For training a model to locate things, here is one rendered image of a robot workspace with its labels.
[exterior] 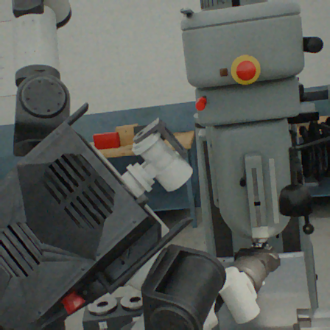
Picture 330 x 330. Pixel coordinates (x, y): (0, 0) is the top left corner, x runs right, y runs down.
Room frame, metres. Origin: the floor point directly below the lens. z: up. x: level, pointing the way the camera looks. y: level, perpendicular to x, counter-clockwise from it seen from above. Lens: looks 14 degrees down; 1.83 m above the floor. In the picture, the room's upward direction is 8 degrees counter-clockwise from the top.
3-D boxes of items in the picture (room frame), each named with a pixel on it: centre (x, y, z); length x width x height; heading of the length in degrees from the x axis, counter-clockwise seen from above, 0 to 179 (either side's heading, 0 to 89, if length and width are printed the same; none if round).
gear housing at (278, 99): (1.29, -0.24, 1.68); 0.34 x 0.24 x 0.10; 171
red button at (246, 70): (1.00, -0.19, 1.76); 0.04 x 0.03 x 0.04; 81
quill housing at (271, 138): (1.26, -0.24, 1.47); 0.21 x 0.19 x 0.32; 81
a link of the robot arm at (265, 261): (1.17, -0.19, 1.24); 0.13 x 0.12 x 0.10; 62
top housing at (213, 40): (1.27, -0.24, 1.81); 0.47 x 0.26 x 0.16; 171
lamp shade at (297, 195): (1.01, -0.28, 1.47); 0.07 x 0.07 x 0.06
